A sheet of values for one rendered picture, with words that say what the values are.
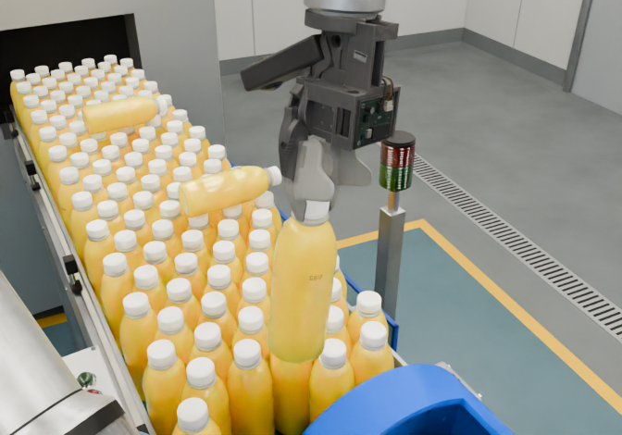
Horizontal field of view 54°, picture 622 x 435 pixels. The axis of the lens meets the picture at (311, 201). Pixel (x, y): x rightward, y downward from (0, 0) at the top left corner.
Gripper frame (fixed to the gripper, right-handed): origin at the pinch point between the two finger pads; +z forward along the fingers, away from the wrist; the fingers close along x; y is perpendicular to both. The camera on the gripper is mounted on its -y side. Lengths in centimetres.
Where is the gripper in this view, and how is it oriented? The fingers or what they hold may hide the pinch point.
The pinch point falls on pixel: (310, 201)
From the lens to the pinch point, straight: 65.6
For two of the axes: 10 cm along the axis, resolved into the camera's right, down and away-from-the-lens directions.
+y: 7.4, 3.3, -5.9
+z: -0.7, 9.1, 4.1
